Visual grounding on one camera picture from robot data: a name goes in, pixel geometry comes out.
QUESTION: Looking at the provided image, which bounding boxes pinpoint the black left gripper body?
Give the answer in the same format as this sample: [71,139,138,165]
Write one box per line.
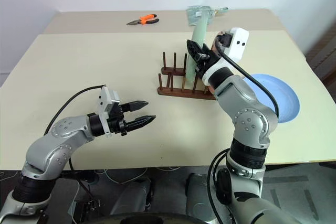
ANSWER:
[107,103,130,137]

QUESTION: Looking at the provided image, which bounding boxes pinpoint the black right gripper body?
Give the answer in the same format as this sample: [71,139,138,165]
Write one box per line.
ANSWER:
[194,49,220,77]

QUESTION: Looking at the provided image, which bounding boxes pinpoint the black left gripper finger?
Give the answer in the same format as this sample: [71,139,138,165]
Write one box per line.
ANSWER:
[120,100,149,112]
[123,114,157,132]

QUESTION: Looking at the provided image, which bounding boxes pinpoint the green plate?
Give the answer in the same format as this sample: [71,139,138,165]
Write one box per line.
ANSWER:
[184,11,211,84]

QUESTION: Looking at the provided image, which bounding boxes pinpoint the wooden dish rack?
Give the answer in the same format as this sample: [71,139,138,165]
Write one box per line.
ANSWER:
[156,51,217,101]

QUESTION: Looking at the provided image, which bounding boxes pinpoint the clear plastic bag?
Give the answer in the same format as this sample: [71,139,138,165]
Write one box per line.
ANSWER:
[186,5,216,27]

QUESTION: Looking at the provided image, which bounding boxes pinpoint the silver left robot leg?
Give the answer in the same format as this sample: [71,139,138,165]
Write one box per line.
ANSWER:
[110,176,153,217]

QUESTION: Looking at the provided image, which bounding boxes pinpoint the silver robot leg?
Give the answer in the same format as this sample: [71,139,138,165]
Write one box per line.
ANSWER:
[110,176,153,217]
[185,173,219,219]

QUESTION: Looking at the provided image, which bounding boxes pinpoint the blue plate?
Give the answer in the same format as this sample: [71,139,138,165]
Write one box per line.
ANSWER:
[243,73,301,124]

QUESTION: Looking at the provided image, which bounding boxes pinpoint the silver right robot leg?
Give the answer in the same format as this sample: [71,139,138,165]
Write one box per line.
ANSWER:
[185,173,219,219]

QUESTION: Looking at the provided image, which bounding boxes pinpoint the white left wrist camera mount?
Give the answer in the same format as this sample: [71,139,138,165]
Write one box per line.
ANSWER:
[95,86,121,138]

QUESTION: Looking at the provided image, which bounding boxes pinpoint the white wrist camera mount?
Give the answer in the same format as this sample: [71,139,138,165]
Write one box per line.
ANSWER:
[201,27,250,87]
[95,86,121,138]

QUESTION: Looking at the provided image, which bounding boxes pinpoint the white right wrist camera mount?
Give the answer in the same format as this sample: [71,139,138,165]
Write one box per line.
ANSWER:
[201,27,250,87]

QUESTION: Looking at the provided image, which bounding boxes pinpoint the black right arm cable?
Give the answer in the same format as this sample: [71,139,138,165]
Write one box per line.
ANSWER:
[207,49,279,224]

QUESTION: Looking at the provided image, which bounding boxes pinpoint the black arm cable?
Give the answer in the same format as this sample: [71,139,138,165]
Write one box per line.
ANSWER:
[44,84,107,172]
[207,49,279,224]

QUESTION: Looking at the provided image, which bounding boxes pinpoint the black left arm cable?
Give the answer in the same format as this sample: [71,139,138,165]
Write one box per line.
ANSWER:
[44,84,107,172]

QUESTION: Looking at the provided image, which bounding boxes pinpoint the orange handled pliers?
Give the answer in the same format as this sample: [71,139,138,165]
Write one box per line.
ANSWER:
[125,14,160,26]

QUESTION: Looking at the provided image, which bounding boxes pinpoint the thin white cable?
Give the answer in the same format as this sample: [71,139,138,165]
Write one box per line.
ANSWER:
[96,167,151,185]

